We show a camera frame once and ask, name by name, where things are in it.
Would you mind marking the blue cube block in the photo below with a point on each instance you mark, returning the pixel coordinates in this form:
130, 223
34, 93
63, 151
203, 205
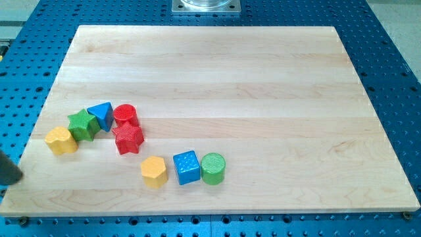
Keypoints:
187, 167

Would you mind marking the red star block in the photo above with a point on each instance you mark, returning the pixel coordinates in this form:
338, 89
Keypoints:
128, 138

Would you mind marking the green star block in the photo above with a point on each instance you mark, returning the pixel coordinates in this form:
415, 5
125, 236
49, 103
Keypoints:
83, 126

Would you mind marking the green cylinder block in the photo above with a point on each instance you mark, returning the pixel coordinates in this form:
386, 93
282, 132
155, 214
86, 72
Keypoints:
213, 167

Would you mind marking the light wooden board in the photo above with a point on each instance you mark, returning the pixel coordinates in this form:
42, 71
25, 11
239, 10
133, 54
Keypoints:
283, 105

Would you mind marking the yellow hexagon block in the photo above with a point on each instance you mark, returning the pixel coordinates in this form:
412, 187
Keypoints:
154, 172

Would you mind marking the red cylinder block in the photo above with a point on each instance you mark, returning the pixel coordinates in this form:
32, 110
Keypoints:
125, 113

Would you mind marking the blue triangle block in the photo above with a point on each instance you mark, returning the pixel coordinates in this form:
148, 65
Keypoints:
104, 115

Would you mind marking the yellow heart block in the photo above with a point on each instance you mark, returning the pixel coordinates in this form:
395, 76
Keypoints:
60, 140

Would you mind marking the blue perforated table plate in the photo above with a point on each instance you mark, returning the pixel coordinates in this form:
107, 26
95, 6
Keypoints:
34, 58

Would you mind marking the dark grey cylindrical object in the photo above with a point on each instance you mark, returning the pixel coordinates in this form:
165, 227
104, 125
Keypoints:
9, 171

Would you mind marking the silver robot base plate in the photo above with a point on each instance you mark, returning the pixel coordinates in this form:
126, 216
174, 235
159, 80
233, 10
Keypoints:
206, 6

